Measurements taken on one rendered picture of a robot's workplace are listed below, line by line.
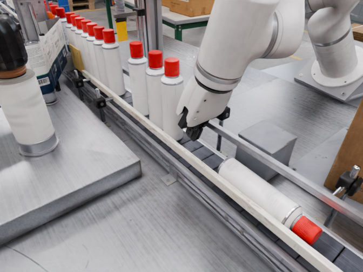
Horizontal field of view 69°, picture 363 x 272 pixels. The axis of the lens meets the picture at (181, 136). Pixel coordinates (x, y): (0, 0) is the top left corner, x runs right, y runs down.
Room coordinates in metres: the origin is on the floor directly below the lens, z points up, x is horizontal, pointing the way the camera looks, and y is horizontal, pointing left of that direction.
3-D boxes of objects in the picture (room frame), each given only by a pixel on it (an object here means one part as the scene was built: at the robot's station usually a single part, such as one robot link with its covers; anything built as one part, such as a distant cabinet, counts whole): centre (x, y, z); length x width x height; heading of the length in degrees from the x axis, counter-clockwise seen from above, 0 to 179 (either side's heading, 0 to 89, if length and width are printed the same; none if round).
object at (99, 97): (0.70, 0.24, 0.89); 0.03 x 0.03 x 0.12; 38
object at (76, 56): (0.97, 0.39, 0.94); 0.10 x 0.01 x 0.09; 38
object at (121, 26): (0.76, 0.16, 1.09); 0.03 x 0.01 x 0.06; 128
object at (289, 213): (0.33, -0.15, 0.91); 0.20 x 0.05 x 0.05; 36
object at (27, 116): (0.52, 0.35, 1.03); 0.09 x 0.09 x 0.30
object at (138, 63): (0.68, 0.11, 0.98); 0.05 x 0.05 x 0.20
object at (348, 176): (0.30, -0.27, 0.91); 0.07 x 0.03 x 0.16; 128
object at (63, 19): (1.14, 0.48, 0.98); 0.05 x 0.05 x 0.20
